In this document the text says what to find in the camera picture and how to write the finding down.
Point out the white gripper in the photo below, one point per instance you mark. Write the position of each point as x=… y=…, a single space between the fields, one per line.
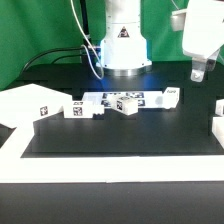
x=203 y=35

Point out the white square tabletop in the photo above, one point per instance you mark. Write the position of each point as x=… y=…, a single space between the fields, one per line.
x=30 y=103

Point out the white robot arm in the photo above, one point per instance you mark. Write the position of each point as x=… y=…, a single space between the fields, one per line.
x=123 y=50

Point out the white base marker plate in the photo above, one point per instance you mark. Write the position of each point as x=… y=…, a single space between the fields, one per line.
x=145 y=99

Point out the black work mat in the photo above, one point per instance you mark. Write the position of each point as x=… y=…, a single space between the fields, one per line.
x=150 y=132

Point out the white U-shaped obstacle fence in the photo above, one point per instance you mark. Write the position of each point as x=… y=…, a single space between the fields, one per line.
x=15 y=168

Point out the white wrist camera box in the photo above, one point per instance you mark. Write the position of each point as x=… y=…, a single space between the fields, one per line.
x=178 y=19

